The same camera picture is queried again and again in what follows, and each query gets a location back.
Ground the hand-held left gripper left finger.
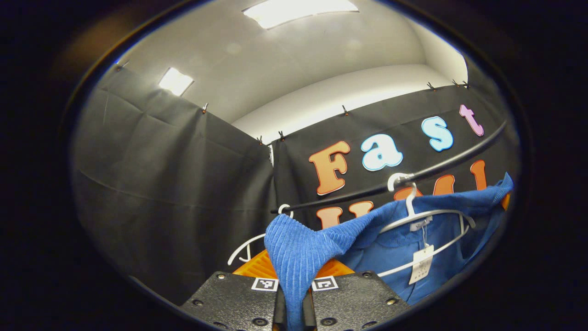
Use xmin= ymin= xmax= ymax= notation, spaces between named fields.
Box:
xmin=180 ymin=250 xmax=288 ymax=331

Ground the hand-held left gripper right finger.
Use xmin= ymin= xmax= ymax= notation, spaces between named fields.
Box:
xmin=301 ymin=259 xmax=409 ymax=331

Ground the blue corduroy jacket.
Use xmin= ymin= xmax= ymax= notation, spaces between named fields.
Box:
xmin=264 ymin=172 xmax=514 ymax=331

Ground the white plastic hanger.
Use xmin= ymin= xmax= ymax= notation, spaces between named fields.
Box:
xmin=378 ymin=173 xmax=476 ymax=278
xmin=227 ymin=204 xmax=294 ymax=266

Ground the white paper garment tag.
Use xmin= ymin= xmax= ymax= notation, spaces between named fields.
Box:
xmin=409 ymin=245 xmax=435 ymax=285

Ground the small square ceiling light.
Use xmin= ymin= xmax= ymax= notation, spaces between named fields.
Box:
xmin=158 ymin=68 xmax=194 ymax=97

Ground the black clothes rail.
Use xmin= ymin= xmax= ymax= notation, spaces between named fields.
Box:
xmin=271 ymin=120 xmax=508 ymax=214

